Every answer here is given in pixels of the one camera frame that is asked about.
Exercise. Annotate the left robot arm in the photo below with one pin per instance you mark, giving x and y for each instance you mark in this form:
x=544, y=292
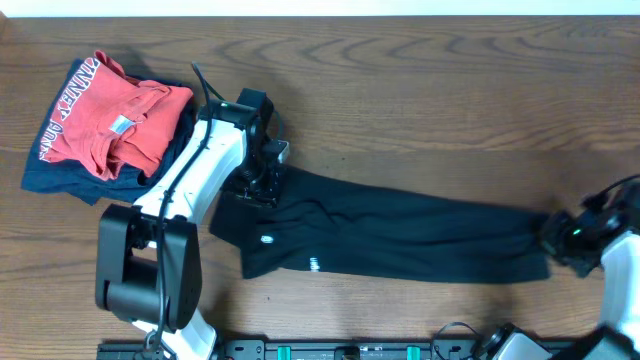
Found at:
x=148, y=270

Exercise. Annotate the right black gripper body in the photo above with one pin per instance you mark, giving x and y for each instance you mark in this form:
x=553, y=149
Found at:
x=571, y=244

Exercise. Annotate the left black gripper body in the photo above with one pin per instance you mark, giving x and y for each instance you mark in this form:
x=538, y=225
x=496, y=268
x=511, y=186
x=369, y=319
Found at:
x=256, y=183

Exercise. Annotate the red folded t-shirt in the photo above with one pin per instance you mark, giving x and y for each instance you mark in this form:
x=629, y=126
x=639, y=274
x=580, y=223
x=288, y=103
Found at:
x=105, y=119

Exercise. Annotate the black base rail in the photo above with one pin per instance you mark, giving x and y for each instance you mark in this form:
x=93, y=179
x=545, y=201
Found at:
x=345, y=351

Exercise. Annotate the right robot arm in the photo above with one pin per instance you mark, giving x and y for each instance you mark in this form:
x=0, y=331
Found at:
x=605, y=236

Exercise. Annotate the black t-shirt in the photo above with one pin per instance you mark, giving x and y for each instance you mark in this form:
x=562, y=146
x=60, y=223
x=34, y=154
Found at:
x=325, y=225

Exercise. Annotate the navy folded t-shirt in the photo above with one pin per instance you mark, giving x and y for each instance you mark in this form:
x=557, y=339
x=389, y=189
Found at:
x=69, y=176

